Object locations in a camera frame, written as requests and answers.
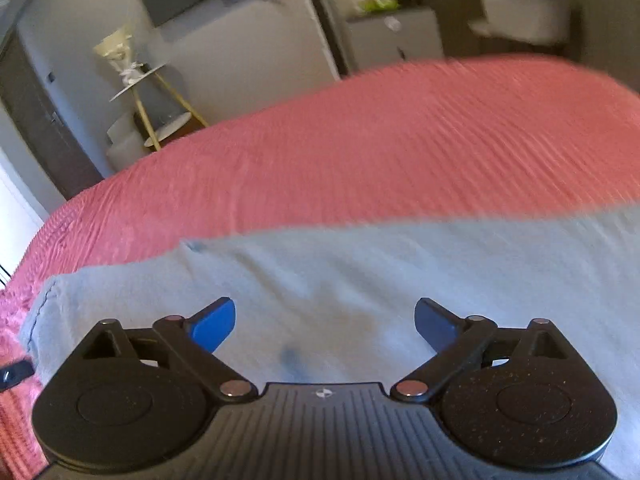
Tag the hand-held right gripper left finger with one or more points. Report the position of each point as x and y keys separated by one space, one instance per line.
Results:
x=212 y=327

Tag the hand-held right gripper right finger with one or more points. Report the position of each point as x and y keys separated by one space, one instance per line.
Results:
x=434 y=325

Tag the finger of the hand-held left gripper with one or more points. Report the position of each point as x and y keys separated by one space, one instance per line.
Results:
x=15 y=374

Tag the grey pants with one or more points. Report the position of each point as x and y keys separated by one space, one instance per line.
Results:
x=325 y=280

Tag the pink ribbed blanket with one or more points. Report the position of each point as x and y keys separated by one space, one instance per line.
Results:
x=400 y=135

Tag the dark wooden door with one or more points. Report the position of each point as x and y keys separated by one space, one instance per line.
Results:
x=45 y=125

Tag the round white side table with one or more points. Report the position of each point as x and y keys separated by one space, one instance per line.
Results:
x=145 y=72

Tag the grey nightstand cabinet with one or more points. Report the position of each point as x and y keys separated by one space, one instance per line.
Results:
x=395 y=35

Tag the cream wrapped bouquet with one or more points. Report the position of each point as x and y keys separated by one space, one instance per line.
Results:
x=116 y=47

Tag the white tower air conditioner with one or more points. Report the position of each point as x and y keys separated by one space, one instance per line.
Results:
x=325 y=25

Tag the green packet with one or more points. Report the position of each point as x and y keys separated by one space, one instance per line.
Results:
x=375 y=5

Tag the white shell-back chair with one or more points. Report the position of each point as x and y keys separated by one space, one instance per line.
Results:
x=525 y=7

